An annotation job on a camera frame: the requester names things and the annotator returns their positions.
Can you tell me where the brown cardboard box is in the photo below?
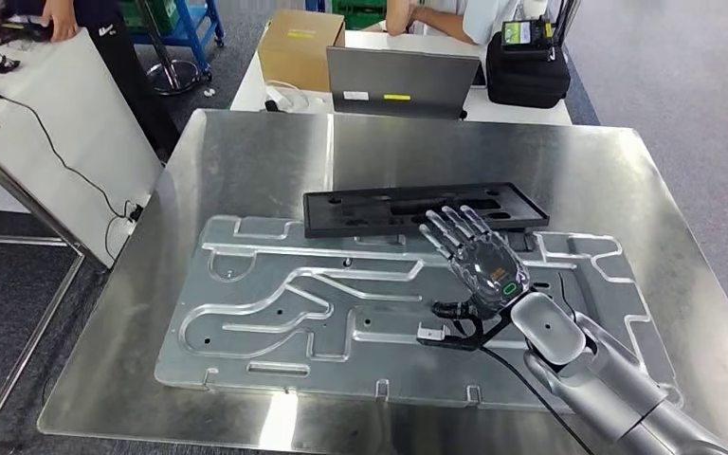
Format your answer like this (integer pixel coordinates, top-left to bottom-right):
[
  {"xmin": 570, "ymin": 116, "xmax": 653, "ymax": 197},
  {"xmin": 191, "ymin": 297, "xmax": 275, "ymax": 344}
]
[{"xmin": 257, "ymin": 9, "xmax": 346, "ymax": 94}]

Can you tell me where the stainless steel workbench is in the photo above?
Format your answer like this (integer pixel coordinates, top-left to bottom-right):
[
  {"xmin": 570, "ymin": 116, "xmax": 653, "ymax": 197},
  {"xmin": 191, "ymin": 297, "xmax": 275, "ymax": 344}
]
[{"xmin": 36, "ymin": 108, "xmax": 728, "ymax": 455}]

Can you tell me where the black handheld device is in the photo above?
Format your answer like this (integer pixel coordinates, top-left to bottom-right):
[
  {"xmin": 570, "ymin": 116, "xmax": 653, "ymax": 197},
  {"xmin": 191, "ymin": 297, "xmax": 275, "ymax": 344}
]
[{"xmin": 0, "ymin": 20, "xmax": 52, "ymax": 46}]

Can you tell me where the grey laptop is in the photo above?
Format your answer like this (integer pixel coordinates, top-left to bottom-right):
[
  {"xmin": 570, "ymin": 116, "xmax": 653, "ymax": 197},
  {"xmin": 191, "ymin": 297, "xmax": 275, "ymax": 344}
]
[{"xmin": 326, "ymin": 45, "xmax": 482, "ymax": 120}]

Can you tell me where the black device with screen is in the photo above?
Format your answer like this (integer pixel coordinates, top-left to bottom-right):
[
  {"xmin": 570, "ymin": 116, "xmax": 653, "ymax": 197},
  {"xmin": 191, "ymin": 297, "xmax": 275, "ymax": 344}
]
[{"xmin": 500, "ymin": 18, "xmax": 556, "ymax": 53}]

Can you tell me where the green plastic bin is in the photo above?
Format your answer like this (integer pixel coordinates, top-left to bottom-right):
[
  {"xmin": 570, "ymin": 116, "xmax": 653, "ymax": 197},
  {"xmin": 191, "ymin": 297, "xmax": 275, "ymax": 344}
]
[
  {"xmin": 331, "ymin": 0, "xmax": 391, "ymax": 31},
  {"xmin": 118, "ymin": 0, "xmax": 182, "ymax": 34}
]

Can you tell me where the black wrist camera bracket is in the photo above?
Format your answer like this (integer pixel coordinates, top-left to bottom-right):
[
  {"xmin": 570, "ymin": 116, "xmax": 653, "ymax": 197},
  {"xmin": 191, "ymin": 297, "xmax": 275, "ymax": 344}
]
[{"xmin": 417, "ymin": 307, "xmax": 519, "ymax": 353}]

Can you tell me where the black power cable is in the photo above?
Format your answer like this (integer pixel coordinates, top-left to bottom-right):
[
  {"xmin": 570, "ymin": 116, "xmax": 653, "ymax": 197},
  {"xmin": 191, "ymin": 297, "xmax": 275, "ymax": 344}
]
[{"xmin": 0, "ymin": 90, "xmax": 145, "ymax": 262}]

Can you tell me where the chrome stanchion post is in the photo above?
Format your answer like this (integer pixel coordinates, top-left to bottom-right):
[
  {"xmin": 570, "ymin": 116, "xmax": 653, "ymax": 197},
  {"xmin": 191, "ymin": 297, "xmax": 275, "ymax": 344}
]
[{"xmin": 133, "ymin": 0, "xmax": 213, "ymax": 97}]

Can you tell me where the black bag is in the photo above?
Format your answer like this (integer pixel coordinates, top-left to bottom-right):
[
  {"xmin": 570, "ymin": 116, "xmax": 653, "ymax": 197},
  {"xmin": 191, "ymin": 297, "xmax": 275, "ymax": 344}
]
[{"xmin": 485, "ymin": 29, "xmax": 572, "ymax": 109}]

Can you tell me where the stamped sheet metal plate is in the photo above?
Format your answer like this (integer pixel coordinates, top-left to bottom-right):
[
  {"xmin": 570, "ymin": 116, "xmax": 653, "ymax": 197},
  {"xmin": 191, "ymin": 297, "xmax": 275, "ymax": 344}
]
[{"xmin": 153, "ymin": 215, "xmax": 683, "ymax": 412}]

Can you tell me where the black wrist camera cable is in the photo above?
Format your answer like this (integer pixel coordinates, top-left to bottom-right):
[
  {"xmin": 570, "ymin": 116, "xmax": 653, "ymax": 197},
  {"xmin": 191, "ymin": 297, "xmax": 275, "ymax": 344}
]
[{"xmin": 477, "ymin": 345, "xmax": 597, "ymax": 455}]

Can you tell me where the white charger with cable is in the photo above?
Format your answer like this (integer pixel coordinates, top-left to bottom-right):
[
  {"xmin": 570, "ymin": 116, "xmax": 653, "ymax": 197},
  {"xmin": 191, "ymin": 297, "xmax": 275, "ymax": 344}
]
[{"xmin": 262, "ymin": 78, "xmax": 313, "ymax": 116}]

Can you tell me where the black plastic frame part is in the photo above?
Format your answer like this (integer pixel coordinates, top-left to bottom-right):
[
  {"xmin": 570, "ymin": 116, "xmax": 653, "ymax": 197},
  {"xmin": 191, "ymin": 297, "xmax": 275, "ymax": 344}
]
[{"xmin": 302, "ymin": 182, "xmax": 551, "ymax": 240}]

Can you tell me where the blue steel shelf rack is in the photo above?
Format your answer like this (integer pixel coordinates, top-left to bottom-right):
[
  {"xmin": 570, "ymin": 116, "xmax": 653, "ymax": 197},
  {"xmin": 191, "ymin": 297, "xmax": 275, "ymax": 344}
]
[{"xmin": 116, "ymin": 0, "xmax": 228, "ymax": 50}]

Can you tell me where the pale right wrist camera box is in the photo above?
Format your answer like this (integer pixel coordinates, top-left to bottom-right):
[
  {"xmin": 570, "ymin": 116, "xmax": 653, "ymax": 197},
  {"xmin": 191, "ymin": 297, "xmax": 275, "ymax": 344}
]
[{"xmin": 417, "ymin": 323, "xmax": 448, "ymax": 345}]

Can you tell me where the person's hand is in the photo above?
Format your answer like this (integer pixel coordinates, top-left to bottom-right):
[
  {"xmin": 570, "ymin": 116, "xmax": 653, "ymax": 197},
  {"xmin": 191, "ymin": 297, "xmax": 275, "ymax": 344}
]
[{"xmin": 40, "ymin": 0, "xmax": 80, "ymax": 44}]

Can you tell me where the person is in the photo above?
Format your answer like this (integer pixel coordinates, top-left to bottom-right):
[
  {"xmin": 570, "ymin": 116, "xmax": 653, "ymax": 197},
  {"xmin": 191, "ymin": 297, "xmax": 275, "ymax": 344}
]
[
  {"xmin": 0, "ymin": 0, "xmax": 183, "ymax": 163},
  {"xmin": 384, "ymin": 0, "xmax": 523, "ymax": 46}
]

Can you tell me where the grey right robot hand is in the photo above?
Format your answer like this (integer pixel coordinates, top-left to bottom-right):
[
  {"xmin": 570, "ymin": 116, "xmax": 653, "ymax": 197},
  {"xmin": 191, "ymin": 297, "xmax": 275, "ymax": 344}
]
[{"xmin": 417, "ymin": 204, "xmax": 534, "ymax": 321}]

